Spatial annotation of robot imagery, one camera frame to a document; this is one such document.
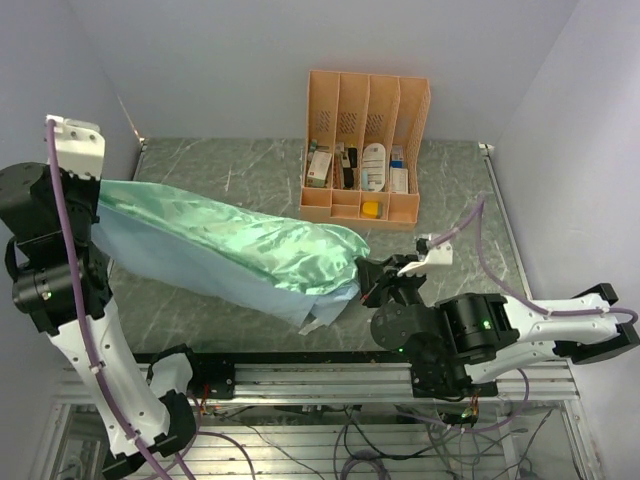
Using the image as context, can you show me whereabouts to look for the green satin pillowcase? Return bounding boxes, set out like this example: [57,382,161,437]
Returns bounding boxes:
[92,178,372,337]

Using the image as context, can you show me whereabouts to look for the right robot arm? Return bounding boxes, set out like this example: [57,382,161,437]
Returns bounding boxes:
[355,255,639,401]

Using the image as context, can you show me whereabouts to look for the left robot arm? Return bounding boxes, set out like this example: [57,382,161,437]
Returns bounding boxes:
[1,162,204,479]

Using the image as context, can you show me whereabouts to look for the yellow tape measure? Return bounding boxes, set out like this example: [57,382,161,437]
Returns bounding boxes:
[360,201,383,219]

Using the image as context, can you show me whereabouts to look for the white blue medicine box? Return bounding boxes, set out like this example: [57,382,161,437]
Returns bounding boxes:
[389,145,409,194]

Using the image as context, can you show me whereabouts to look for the white oval pill pack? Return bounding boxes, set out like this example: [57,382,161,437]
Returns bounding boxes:
[361,143,387,192]

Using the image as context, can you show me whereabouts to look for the black remote control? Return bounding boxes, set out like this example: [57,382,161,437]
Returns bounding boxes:
[341,147,358,190]

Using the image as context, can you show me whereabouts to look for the white red medicine box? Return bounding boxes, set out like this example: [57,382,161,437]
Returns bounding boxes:
[306,150,332,188]

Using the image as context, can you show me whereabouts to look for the orange desk file organizer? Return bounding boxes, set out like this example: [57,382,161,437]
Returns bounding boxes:
[300,70,431,231]

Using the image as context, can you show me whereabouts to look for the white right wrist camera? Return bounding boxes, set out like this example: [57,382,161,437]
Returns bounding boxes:
[398,233,453,277]

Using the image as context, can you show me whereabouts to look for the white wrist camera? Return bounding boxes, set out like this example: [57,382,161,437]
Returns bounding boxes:
[398,233,453,277]
[45,114,106,180]

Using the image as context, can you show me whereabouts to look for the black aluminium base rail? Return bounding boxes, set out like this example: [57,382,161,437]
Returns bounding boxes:
[134,349,501,401]

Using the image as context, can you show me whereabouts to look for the loose cables under table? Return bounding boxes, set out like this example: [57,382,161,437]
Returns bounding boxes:
[189,394,566,480]

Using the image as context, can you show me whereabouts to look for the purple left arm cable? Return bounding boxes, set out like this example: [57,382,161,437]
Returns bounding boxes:
[45,119,197,480]

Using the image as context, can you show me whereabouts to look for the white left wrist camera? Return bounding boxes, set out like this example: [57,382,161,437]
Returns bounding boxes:
[45,114,106,180]

